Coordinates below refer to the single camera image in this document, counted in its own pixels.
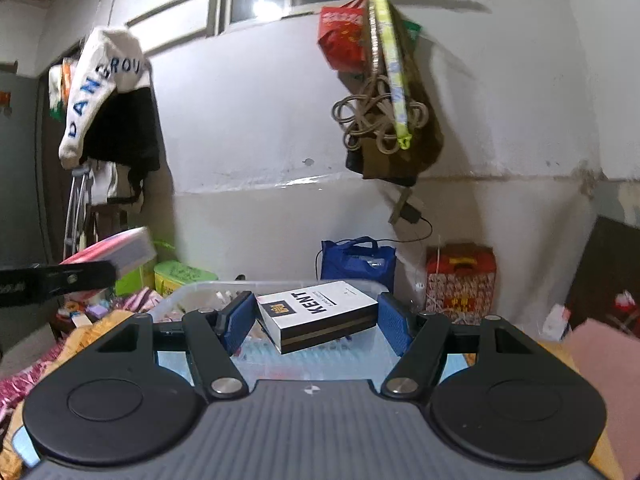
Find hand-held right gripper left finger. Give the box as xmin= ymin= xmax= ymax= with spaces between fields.
xmin=93 ymin=290 xmax=258 ymax=401

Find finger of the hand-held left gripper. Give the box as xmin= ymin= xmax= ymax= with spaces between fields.
xmin=0 ymin=260 xmax=118 ymax=318

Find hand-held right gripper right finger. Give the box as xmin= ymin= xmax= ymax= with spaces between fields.
xmin=377 ymin=292 xmax=547 ymax=401

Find white and black cigarette box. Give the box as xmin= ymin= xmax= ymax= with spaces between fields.
xmin=254 ymin=281 xmax=379 ymax=355

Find clear plastic storage bin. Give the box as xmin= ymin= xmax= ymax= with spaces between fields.
xmin=148 ymin=279 xmax=476 ymax=394

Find pink and white box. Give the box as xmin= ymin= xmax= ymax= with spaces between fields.
xmin=59 ymin=226 xmax=158 ymax=281

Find metal crutch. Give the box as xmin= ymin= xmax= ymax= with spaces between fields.
xmin=62 ymin=166 xmax=93 ymax=261

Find blue shopping bag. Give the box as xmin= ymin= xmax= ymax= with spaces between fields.
xmin=320 ymin=237 xmax=397 ymax=295

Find green plastic container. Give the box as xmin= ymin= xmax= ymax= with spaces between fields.
xmin=115 ymin=260 xmax=219 ymax=297

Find red patterned gift box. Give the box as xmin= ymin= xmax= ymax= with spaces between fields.
xmin=425 ymin=243 xmax=497 ymax=324

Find black power adapter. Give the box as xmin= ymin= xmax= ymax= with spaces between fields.
xmin=389 ymin=187 xmax=425 ymax=226

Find black hanging garment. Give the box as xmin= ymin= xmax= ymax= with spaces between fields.
xmin=80 ymin=86 xmax=162 ymax=207

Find brown hanging bag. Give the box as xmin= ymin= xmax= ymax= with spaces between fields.
xmin=345 ymin=5 xmax=445 ymax=187

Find white lettered hoodie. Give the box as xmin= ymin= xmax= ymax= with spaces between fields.
xmin=58 ymin=27 xmax=152 ymax=170

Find pink cloth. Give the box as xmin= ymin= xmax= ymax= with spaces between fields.
xmin=567 ymin=318 xmax=640 ymax=480

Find dark wooden board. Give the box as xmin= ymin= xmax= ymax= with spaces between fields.
xmin=565 ymin=215 xmax=640 ymax=338

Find yellow-green rolled paper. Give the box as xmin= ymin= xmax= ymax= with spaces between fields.
xmin=361 ymin=0 xmax=414 ymax=152

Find red plastic bag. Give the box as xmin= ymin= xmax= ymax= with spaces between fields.
xmin=318 ymin=0 xmax=371 ymax=73

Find coiled beige rope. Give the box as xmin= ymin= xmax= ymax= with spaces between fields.
xmin=332 ymin=76 xmax=429 ymax=156

